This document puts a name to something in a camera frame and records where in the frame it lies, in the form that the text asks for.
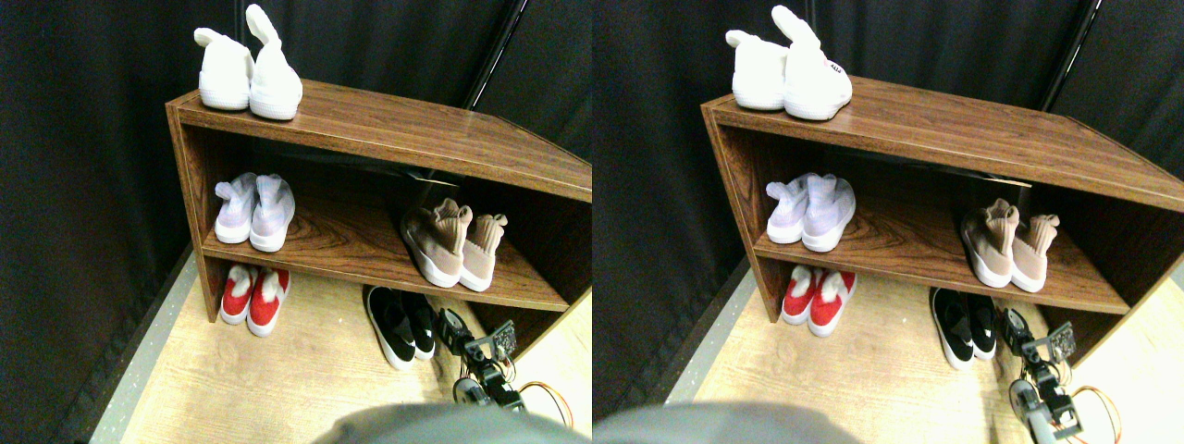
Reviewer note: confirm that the white shoe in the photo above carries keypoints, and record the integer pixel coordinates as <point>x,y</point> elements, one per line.
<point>275,88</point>
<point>757,83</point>
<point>224,83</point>
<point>814,88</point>

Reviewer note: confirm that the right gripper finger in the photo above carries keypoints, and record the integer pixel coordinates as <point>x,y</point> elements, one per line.
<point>453,331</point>
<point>1017,331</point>

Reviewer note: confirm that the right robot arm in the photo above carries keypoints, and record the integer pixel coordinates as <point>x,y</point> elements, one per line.
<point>1045,407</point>
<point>486,388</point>

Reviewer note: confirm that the black shoe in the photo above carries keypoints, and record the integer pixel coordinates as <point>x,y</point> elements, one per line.
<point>982,328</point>
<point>422,328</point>
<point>390,333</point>
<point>953,333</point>

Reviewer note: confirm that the brown shoe rack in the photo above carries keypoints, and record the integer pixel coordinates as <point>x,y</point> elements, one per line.
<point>388,129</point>
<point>943,134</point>

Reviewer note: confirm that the red shoe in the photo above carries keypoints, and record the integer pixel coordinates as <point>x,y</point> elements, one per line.
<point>797,301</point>
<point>266,307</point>
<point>828,307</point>
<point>237,301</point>

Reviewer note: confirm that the beige shoe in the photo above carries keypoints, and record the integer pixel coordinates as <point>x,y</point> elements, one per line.
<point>990,245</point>
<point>435,245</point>
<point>1031,259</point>
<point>481,259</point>

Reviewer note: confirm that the lilac shoe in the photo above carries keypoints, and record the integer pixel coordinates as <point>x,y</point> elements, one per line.
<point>236,217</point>
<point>271,222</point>
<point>786,220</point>
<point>828,222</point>

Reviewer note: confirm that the black curtain stand pole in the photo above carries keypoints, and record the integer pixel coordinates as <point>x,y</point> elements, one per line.
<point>495,51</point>
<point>1068,51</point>

